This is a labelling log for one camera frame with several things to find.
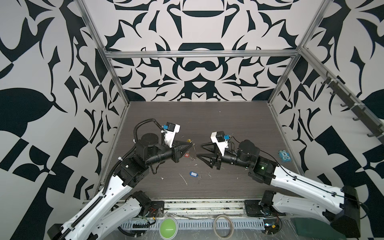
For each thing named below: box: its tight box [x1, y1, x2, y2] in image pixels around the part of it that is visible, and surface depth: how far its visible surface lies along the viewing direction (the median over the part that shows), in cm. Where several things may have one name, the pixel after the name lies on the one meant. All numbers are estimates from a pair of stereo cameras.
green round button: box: [159, 217, 179, 240], surface depth 70 cm
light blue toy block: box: [278, 150, 292, 163], surface depth 93 cm
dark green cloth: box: [290, 217, 347, 240], surface depth 69 cm
